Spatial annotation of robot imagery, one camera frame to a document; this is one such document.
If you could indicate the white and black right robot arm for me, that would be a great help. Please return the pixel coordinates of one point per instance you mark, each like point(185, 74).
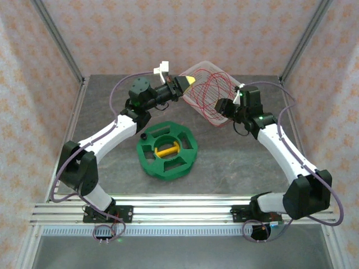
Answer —
point(280, 151)

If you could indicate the aluminium frame post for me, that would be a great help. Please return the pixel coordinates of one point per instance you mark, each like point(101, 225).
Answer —
point(57, 42)
point(305, 42)

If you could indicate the white perforated plastic basket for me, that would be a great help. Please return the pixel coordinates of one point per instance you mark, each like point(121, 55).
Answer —
point(202, 70)

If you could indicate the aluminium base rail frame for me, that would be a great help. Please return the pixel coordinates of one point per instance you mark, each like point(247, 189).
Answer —
point(182, 213)

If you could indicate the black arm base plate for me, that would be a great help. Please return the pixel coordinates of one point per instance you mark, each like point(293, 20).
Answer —
point(126, 214)
point(238, 213)

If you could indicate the grey metal sheet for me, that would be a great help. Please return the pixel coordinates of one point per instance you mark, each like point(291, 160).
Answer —
point(182, 252)

